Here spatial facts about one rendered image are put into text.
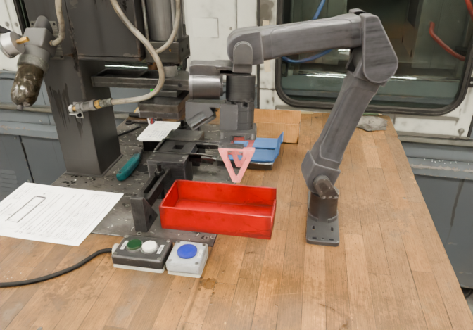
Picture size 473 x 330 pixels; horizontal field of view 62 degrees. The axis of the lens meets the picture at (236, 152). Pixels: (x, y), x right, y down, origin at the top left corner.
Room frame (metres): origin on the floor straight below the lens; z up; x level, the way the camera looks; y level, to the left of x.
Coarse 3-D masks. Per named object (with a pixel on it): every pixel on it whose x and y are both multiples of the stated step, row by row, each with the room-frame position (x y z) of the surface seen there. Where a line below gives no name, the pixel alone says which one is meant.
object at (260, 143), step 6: (282, 132) 1.13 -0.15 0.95; (258, 138) 1.14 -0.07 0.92; (264, 138) 1.14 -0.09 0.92; (270, 138) 1.14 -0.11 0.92; (282, 138) 1.09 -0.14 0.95; (246, 144) 1.10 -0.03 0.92; (258, 144) 1.10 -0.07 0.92; (264, 144) 1.10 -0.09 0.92; (270, 144) 1.09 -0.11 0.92; (276, 144) 1.09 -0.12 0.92
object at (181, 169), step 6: (198, 150) 1.01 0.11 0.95; (204, 150) 1.06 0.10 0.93; (192, 162) 1.01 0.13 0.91; (150, 168) 0.89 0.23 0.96; (174, 168) 0.88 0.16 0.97; (180, 168) 0.88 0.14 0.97; (186, 168) 0.89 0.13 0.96; (150, 174) 0.89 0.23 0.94; (174, 174) 0.88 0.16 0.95; (180, 174) 0.88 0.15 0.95; (186, 174) 0.89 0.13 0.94; (192, 174) 0.94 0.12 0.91; (174, 180) 0.88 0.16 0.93; (168, 186) 0.89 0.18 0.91
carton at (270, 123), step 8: (256, 112) 1.28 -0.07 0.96; (264, 112) 1.28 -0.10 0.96; (272, 112) 1.27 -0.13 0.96; (280, 112) 1.27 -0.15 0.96; (288, 112) 1.26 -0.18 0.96; (296, 112) 1.26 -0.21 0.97; (256, 120) 1.28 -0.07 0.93; (264, 120) 1.28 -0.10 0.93; (272, 120) 1.27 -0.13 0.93; (280, 120) 1.27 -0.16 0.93; (288, 120) 1.26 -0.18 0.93; (296, 120) 1.26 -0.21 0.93; (264, 128) 1.16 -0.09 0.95; (272, 128) 1.16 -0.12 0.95; (280, 128) 1.15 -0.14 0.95; (288, 128) 1.15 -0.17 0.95; (296, 128) 1.14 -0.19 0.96; (256, 136) 1.17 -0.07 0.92; (264, 136) 1.16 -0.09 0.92; (272, 136) 1.16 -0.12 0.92; (288, 136) 1.15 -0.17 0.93; (296, 136) 1.14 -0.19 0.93
